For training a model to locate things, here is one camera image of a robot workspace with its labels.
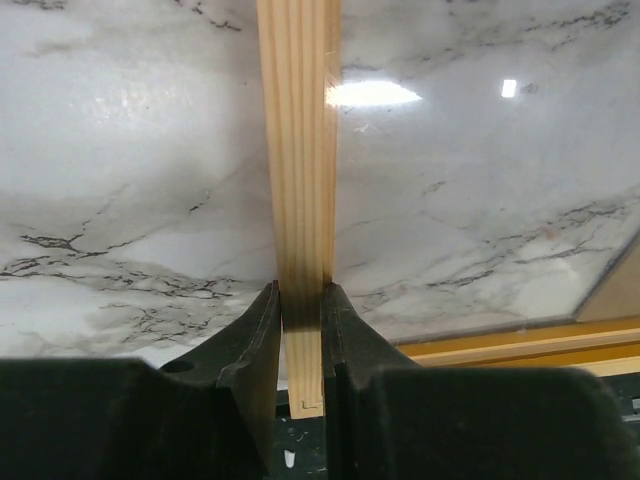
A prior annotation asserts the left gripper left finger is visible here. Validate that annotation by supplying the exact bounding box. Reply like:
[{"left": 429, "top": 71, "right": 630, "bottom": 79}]
[{"left": 1, "top": 283, "right": 280, "bottom": 479}]

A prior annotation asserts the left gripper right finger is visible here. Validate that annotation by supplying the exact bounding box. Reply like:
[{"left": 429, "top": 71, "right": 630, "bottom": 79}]
[{"left": 321, "top": 284, "right": 639, "bottom": 479}]

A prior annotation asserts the brown cardboard backing board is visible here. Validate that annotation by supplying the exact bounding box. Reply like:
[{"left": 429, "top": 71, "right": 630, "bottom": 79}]
[{"left": 576, "top": 247, "right": 639, "bottom": 323}]

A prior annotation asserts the orange wooden picture frame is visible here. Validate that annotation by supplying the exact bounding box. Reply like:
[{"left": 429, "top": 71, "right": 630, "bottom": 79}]
[{"left": 257, "top": 1, "right": 639, "bottom": 418}]

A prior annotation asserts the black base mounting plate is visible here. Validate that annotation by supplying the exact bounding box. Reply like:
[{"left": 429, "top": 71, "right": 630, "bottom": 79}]
[{"left": 268, "top": 390, "right": 639, "bottom": 479}]

